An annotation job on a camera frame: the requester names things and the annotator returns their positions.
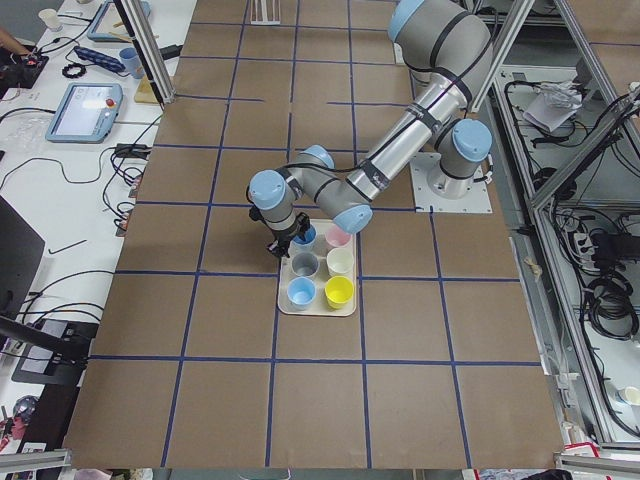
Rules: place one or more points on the cream serving tray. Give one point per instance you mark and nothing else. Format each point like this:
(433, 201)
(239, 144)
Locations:
(320, 306)

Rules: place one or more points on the black power adapter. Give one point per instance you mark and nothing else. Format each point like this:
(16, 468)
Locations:
(171, 51)

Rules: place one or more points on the blue plaid pencil case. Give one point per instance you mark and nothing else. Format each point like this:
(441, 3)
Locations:
(104, 61)

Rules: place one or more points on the near blue teach pendant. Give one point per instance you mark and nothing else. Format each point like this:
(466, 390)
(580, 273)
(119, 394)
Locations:
(86, 113)

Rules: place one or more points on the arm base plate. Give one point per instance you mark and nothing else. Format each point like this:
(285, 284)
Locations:
(435, 192)

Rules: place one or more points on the pink plastic cup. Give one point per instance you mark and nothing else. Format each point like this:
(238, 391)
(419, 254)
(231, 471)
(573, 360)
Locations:
(335, 237)

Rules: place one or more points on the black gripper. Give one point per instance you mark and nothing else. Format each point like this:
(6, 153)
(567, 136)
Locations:
(288, 234)

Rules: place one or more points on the wooden mug tree stand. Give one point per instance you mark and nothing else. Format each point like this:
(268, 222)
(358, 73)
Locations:
(144, 92)

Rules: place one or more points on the blue teach pendant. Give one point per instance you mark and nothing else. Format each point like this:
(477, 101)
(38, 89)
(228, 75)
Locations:
(107, 25)
(86, 113)

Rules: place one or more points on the aluminium frame post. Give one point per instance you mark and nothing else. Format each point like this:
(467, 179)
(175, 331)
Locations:
(138, 27)

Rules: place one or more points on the white paper cup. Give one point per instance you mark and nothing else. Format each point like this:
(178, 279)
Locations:
(50, 18)

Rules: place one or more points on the blue cup on desk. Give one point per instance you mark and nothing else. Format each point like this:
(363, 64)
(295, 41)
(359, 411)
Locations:
(132, 63)

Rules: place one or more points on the light blue plastic cup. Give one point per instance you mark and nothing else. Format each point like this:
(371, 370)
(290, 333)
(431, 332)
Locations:
(306, 243)

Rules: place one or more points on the yellow plastic cup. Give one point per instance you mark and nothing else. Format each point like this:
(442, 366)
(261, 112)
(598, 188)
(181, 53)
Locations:
(339, 291)

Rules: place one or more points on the cream plastic cup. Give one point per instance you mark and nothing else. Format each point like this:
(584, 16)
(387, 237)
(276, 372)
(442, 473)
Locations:
(340, 262)

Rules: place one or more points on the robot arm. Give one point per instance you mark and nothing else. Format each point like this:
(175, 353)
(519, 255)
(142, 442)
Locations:
(453, 48)

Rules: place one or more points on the far blue teach pendant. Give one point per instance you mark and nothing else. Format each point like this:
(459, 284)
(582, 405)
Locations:
(107, 25)

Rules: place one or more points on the grey plastic cup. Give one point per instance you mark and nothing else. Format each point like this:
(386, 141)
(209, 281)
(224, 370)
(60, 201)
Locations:
(305, 264)

